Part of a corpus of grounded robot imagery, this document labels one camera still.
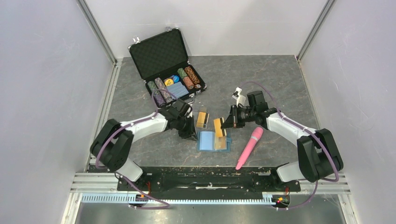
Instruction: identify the blue playing card deck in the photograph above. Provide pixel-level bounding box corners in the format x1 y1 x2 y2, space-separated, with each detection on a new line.
167 82 189 98

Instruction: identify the pink poker chip stack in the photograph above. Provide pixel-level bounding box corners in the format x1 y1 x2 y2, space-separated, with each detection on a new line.
183 76 195 90

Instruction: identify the dark green chip stack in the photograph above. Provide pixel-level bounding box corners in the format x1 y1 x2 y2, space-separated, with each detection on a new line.
147 81 166 108

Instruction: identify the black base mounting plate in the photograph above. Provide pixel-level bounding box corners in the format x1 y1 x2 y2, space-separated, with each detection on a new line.
134 166 301 193

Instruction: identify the green poker chip stack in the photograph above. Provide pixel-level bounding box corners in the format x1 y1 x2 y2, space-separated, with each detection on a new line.
177 68 188 79

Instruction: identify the black poker chip case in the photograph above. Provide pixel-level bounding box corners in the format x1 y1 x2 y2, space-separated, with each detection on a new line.
128 28 207 108

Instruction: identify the clear card box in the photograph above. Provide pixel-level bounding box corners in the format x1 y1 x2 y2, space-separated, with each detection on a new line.
196 107 209 128

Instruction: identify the pink cylindrical tool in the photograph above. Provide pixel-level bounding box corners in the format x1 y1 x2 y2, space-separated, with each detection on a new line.
235 127 264 170

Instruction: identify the orange brown chip stack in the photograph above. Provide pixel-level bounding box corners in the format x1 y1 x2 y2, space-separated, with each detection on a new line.
184 66 200 84

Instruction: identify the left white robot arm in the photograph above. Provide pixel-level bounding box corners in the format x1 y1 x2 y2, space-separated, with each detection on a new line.
90 99 198 190

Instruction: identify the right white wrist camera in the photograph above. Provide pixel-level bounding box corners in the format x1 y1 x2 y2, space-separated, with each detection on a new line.
232 87 246 106

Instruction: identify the gold card stack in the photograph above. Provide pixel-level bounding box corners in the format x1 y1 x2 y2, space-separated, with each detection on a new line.
196 112 209 128

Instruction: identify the gold credit card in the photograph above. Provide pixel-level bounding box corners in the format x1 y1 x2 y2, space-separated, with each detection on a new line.
214 136 227 151
213 118 226 138

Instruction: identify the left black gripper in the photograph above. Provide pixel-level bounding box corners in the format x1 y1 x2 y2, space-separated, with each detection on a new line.
175 115 198 141

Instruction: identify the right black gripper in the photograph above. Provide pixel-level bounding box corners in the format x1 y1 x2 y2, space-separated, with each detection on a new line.
221 105 256 129

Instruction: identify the blue leather card holder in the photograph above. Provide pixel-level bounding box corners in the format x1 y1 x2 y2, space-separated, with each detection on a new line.
197 131 232 152

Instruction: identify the yellow dealer chip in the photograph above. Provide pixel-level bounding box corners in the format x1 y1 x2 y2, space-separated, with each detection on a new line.
164 78 174 86

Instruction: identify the purple grey chip stack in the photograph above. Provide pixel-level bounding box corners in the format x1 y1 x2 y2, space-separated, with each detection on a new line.
154 77 173 103

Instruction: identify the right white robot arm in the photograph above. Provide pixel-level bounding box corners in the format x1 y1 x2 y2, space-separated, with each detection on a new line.
221 87 344 190

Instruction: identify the white cable duct strip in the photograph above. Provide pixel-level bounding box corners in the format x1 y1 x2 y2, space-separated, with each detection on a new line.
81 193 290 205

